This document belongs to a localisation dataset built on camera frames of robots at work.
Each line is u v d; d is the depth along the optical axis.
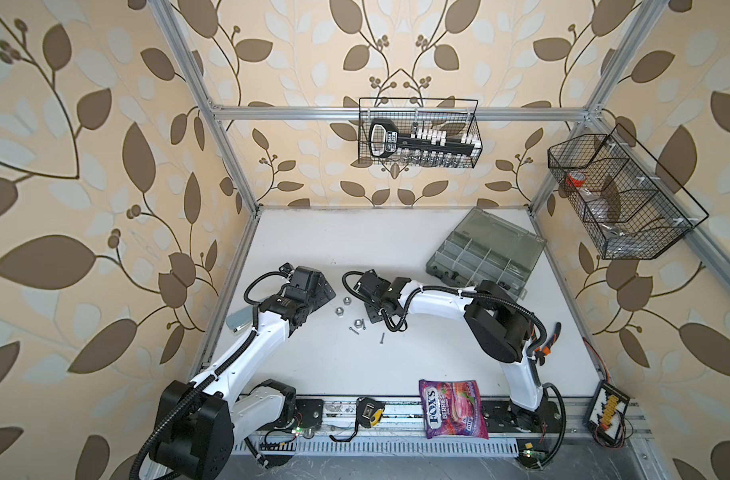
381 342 0.87
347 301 0.94
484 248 1.05
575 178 0.88
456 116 0.91
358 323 0.91
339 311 0.93
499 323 0.51
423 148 0.86
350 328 0.89
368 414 0.72
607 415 0.72
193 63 0.82
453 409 0.74
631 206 0.73
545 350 0.84
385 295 0.69
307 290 0.65
